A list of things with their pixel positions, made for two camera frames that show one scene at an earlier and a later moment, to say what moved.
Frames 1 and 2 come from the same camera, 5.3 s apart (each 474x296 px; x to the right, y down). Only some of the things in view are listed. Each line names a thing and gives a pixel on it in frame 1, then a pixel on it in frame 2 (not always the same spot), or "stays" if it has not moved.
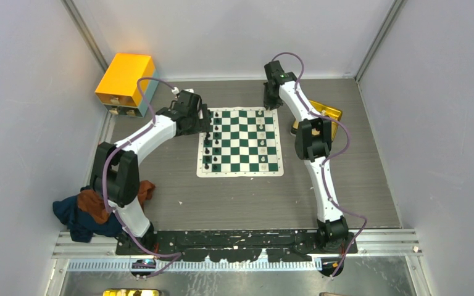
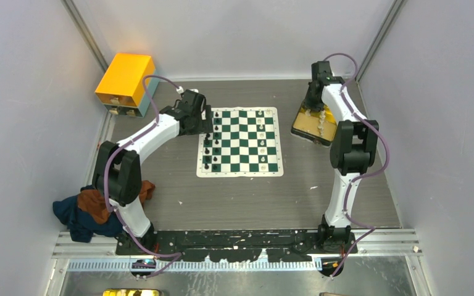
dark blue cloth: (83, 227) stays
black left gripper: (202, 125) stays
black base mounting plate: (225, 246) stays
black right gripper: (272, 105) -> (310, 106)
